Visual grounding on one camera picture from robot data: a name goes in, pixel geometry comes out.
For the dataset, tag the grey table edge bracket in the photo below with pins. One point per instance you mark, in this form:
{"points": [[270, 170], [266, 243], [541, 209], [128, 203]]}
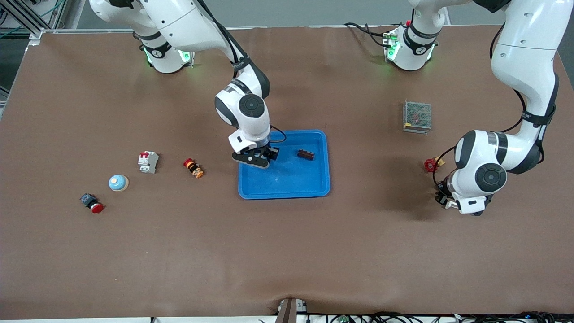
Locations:
{"points": [[290, 310]]}

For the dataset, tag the metal mesh power supply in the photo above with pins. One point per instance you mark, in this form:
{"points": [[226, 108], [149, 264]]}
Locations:
{"points": [[417, 115]]}

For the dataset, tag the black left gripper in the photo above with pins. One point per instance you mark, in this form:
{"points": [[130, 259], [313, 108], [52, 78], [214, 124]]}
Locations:
{"points": [[441, 196]]}

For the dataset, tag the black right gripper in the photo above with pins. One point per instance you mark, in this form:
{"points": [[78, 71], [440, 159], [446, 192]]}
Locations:
{"points": [[271, 153]]}

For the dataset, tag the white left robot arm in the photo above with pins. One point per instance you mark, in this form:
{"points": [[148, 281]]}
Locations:
{"points": [[524, 58]]}

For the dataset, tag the long brown electrolytic capacitor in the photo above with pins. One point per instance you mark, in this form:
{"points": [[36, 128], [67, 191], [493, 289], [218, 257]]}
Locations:
{"points": [[306, 154]]}

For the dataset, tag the white circuit breaker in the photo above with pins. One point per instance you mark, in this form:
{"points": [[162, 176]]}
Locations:
{"points": [[148, 162]]}

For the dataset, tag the aluminium frame profile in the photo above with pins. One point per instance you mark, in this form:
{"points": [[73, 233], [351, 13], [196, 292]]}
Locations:
{"points": [[27, 20]]}

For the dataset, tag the blue plastic tray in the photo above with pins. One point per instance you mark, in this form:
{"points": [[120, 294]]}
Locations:
{"points": [[291, 179]]}

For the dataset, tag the red mushroom push button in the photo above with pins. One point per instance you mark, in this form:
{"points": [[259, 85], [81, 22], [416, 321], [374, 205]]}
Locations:
{"points": [[92, 203]]}

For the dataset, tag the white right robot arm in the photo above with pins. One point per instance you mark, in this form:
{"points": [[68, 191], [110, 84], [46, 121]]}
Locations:
{"points": [[179, 22]]}

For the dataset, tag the orange red push button switch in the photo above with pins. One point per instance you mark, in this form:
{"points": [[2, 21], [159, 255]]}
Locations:
{"points": [[193, 168]]}

